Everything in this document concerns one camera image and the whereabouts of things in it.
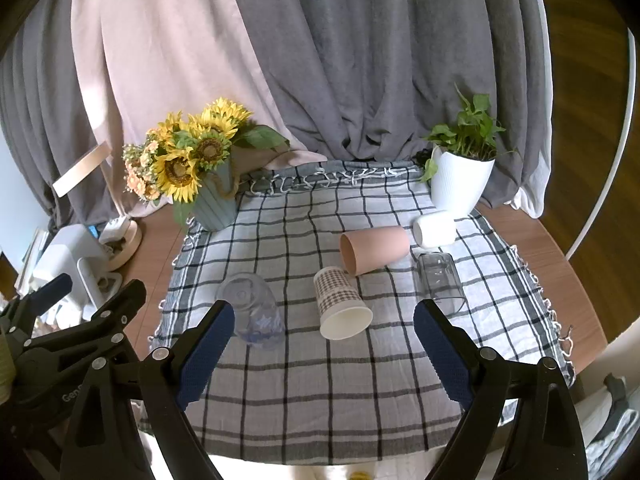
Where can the light wooden board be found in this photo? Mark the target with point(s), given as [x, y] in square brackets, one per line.
[80, 170]

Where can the green ribbed vase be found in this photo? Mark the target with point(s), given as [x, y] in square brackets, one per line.
[215, 207]

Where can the white sheer curtain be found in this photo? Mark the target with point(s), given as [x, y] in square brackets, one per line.
[530, 200]

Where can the white ribbed plant pot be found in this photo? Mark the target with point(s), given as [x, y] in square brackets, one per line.
[457, 185]

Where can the white cup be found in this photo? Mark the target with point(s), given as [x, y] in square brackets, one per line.
[435, 228]

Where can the pink curtain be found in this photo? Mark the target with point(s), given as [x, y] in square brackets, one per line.
[165, 60]

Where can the grey cloth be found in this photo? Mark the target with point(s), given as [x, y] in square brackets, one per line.
[617, 410]

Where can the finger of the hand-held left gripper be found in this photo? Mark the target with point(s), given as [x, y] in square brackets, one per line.
[50, 292]
[117, 307]

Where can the checked grey tablecloth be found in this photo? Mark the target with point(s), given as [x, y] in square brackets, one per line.
[310, 400]

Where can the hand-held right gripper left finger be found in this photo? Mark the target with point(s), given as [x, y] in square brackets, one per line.
[207, 355]

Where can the white curved pole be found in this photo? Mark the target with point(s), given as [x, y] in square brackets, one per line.
[607, 180]

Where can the checked brown paper cup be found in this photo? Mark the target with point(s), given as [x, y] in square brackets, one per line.
[340, 305]

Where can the clear square glass cup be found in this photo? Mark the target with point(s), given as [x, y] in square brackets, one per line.
[437, 275]

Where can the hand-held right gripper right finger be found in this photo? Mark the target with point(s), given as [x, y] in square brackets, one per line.
[445, 355]

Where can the green leafy plant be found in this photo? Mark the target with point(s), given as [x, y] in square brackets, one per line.
[470, 130]

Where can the white appliance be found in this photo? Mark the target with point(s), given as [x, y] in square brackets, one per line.
[65, 255]

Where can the pink cup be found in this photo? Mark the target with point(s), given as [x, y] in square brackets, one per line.
[375, 250]

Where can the white power adapter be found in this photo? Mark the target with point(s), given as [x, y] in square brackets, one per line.
[114, 227]

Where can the clear round plastic cup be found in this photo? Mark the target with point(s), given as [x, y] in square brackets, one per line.
[250, 305]

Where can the round wooden tray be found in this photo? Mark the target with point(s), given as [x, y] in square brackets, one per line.
[125, 252]

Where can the grey curtain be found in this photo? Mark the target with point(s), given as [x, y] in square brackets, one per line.
[375, 60]
[40, 120]

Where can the sunflower bouquet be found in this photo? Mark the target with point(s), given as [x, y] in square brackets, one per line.
[175, 170]

